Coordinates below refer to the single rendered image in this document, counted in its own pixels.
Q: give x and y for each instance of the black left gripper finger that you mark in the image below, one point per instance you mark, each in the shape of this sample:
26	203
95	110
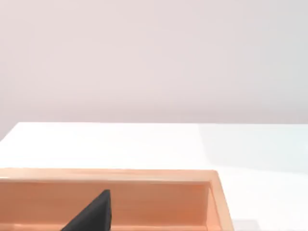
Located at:
97	215

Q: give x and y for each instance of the shallow salmon-coloured box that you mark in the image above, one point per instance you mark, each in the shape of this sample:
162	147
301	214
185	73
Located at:
156	202

